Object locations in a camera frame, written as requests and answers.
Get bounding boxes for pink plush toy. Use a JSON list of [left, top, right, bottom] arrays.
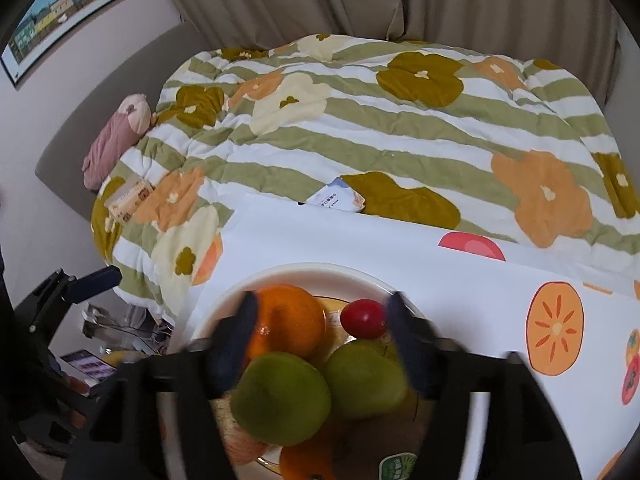
[[81, 92, 158, 192]]

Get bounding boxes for smartphone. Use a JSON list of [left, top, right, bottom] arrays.
[[60, 350, 118, 386]]

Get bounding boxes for grey upholstered headboard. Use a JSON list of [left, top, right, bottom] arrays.
[[34, 22, 211, 221]]

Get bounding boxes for fruit print tablecloth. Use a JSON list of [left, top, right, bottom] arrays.
[[170, 192, 640, 480]]

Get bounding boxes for green apple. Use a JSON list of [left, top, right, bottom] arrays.
[[230, 351, 332, 447], [320, 339, 411, 420]]

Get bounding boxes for silver metal frame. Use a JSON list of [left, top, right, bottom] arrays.
[[80, 302, 173, 356]]

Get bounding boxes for duck print plate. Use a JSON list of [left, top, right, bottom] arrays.
[[187, 262, 493, 480]]

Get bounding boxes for framed wall poster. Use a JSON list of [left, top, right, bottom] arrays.
[[0, 0, 136, 91]]

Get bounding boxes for orange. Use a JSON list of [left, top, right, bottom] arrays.
[[279, 430, 341, 480], [245, 284, 327, 361]]

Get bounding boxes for floral striped blanket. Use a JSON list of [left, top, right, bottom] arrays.
[[90, 34, 640, 326]]

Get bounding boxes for green and white label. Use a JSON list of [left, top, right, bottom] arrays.
[[377, 452, 418, 480]]

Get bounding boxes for white and blue packet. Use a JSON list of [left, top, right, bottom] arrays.
[[305, 176, 367, 212]]

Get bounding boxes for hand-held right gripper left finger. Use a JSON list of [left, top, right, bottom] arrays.
[[62, 290, 261, 480]]

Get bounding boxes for small red tomato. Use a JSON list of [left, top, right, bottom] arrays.
[[341, 298, 390, 337]]

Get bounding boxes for orange tissue packet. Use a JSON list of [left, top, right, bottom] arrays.
[[104, 176, 156, 226]]

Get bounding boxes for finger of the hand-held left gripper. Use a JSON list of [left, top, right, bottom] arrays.
[[67, 266, 123, 302]]

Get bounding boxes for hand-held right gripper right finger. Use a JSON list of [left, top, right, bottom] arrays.
[[385, 290, 583, 480]]

